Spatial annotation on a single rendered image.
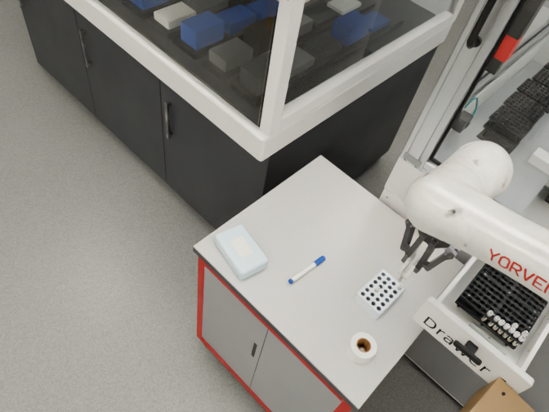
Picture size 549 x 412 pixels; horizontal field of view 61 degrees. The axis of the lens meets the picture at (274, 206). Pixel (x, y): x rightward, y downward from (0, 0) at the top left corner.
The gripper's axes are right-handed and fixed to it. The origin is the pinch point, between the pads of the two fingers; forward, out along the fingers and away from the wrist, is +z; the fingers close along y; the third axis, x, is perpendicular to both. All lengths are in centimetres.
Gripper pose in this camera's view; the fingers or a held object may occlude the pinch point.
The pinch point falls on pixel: (409, 266)
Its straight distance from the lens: 118.2
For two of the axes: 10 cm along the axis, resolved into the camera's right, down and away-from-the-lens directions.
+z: -1.4, 6.0, 7.9
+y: 6.9, 6.3, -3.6
